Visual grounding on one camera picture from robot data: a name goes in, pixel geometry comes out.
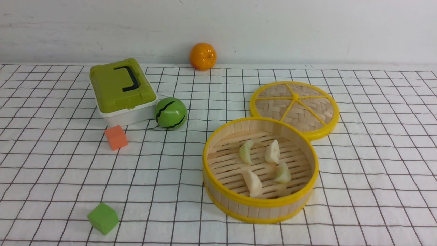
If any green foam cube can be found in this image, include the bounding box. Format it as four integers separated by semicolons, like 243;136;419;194
87;202;120;235

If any bamboo steamer tray yellow rim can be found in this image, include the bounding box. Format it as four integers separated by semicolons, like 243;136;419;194
202;117;319;224

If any green toy watermelon ball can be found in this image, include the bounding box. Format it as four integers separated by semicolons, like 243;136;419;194
155;97;187;131

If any orange toy fruit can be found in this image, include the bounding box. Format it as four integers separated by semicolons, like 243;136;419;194
190;43;217;71

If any orange foam cube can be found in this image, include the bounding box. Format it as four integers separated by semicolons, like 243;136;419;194
104;125;128;151

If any checked white tablecloth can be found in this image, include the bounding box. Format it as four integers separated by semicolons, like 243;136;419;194
0;64;436;246

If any pale green dumpling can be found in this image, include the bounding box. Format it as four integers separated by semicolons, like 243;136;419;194
274;161;292;184
239;140;254;166

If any bamboo steamer lid yellow rim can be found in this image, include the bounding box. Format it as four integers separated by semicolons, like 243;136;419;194
249;81;340;141

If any white dumpling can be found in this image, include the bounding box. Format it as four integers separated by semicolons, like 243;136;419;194
241;170;262;198
264;139;280;164

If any green lidded white box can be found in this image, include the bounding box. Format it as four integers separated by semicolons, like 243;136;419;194
89;58;158;128

